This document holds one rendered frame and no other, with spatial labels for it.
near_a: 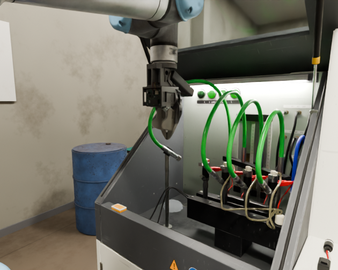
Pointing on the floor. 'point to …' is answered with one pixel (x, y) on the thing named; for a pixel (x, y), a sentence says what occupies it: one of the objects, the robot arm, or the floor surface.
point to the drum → (93, 178)
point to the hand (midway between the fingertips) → (169, 135)
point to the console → (333, 150)
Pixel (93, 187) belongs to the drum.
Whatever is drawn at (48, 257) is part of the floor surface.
